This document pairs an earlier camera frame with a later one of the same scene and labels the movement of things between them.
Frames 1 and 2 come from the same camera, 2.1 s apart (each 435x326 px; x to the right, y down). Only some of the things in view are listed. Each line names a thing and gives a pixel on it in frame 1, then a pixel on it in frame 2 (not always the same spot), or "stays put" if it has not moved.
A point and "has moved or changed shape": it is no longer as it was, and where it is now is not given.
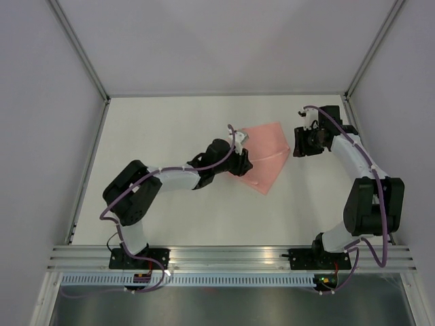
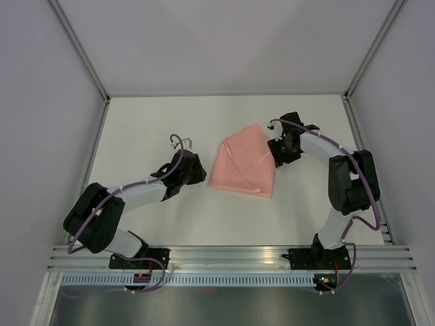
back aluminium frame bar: (223, 94) stays put
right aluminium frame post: (377, 45) stays put
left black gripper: (242, 164) to (200, 172)
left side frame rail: (88, 174) stays put
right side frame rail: (355, 123) stays put
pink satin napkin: (268, 149) has moved or changed shape
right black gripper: (300, 148) to (278, 157)
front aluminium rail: (223, 259) stays put
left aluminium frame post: (78, 44) stays put
